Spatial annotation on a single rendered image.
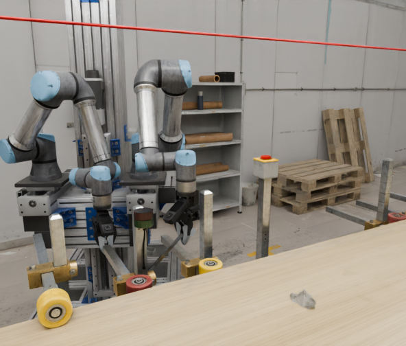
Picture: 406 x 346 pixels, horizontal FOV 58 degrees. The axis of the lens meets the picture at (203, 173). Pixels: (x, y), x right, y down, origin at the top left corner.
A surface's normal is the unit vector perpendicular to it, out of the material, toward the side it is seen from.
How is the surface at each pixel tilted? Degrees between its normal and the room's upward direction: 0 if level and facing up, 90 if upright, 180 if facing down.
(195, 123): 90
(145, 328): 0
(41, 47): 90
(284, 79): 90
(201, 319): 0
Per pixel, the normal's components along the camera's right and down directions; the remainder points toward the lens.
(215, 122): 0.55, 0.18
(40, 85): -0.44, 0.11
